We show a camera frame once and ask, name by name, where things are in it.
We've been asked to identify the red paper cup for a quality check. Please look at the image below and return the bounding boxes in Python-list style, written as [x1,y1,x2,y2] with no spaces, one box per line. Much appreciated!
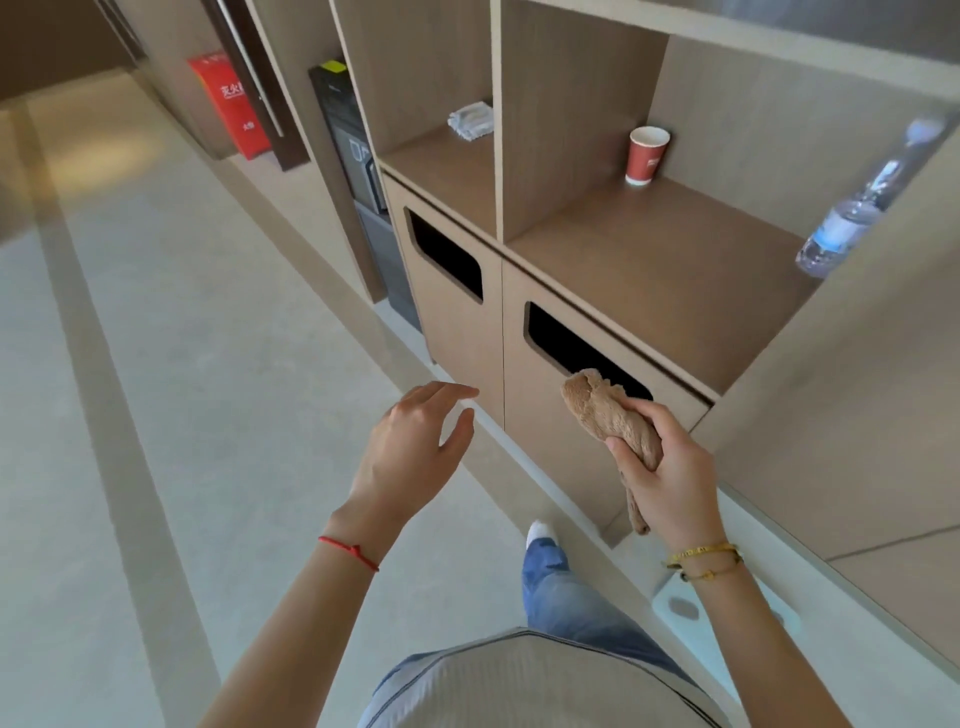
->
[625,126,672,187]

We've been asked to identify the person's right forearm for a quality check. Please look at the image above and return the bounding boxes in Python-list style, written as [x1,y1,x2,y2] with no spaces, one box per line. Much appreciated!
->
[669,541,853,728]

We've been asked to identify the blue jeans leg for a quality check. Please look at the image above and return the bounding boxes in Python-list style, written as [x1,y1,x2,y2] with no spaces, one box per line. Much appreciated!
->
[521,538,699,680]

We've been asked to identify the clear plastic water bottle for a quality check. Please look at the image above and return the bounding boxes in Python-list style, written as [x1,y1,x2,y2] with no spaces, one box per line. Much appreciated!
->
[795,114,948,279]

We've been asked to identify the black water dispenser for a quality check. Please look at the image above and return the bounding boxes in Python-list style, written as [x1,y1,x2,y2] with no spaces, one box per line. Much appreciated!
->
[308,58,423,333]

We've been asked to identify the person's left hand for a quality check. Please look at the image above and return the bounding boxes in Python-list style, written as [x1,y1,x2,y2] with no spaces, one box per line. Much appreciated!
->
[346,381,480,528]

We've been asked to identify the brown cleaning cloth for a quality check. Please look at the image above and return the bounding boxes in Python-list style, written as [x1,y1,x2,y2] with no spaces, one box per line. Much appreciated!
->
[561,368,665,536]

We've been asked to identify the dark wooden door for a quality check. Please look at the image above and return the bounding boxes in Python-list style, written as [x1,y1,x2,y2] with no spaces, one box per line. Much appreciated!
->
[201,0,312,173]

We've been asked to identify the person's right hand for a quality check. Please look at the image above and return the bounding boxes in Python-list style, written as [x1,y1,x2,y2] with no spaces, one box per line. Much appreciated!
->
[604,396,726,555]

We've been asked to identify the gold chain bracelet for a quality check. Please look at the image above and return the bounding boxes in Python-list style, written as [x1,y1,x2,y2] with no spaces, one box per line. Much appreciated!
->
[679,555,745,584]

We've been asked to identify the red string bracelet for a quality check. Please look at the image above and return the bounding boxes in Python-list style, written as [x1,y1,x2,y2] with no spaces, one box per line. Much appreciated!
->
[318,535,381,574]

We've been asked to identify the crumpled white tissue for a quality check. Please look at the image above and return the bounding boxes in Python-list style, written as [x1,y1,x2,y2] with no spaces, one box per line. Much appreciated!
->
[447,101,495,142]

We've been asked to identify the wooden shelf cabinet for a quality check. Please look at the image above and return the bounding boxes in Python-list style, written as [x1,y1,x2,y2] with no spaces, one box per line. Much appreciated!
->
[329,0,960,661]

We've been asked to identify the gold bangle bracelet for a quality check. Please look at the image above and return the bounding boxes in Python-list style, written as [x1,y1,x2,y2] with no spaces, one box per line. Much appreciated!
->
[666,543,740,570]

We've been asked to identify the red fire extinguisher box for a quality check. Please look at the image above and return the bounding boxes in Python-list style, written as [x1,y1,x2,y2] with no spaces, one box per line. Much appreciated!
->
[186,51,273,161]

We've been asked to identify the grey striped shirt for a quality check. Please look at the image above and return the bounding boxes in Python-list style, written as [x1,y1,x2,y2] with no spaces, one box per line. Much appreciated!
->
[357,627,732,728]

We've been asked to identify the person's left forearm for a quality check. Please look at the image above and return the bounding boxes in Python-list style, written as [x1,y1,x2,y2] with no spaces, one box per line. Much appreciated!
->
[199,507,407,728]

